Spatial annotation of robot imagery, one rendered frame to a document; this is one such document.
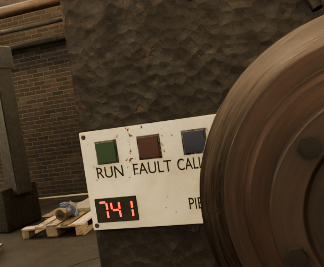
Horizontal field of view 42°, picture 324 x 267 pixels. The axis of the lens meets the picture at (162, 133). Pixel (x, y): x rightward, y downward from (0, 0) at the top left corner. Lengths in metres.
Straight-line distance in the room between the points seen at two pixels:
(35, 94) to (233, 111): 7.42
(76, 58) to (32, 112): 7.17
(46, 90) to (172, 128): 7.11
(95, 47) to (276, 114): 0.38
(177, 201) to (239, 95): 0.25
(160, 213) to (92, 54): 0.31
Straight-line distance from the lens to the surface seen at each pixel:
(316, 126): 0.47
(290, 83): 0.54
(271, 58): 0.56
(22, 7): 7.26
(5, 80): 5.91
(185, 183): 0.72
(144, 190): 0.74
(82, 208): 5.53
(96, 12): 0.79
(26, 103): 8.02
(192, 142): 0.70
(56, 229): 5.14
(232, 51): 0.72
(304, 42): 0.56
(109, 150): 0.75
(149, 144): 0.72
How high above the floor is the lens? 1.26
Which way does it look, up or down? 3 degrees down
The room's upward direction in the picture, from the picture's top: 8 degrees counter-clockwise
